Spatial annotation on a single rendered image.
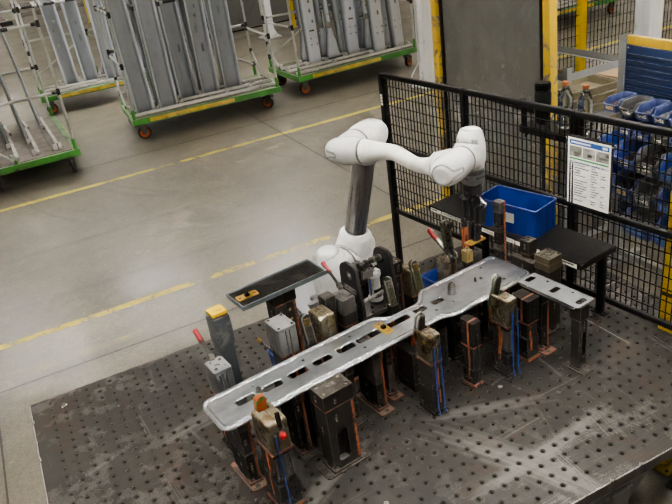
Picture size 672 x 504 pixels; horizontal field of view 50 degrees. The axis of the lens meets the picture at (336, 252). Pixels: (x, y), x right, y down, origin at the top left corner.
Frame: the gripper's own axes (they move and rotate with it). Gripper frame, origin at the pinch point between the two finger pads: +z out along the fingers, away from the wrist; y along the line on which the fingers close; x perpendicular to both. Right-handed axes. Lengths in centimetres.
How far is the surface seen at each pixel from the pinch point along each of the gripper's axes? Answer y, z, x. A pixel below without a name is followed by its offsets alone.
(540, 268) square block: 11.9, 21.7, 23.1
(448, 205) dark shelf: -57, 19, 38
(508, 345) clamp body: 22.7, 38.4, -7.0
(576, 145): 3, -19, 54
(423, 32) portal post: -522, 56, 423
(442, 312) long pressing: 7.0, 22.1, -24.8
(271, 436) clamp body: 23, 20, -109
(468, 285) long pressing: -0.1, 22.2, -4.6
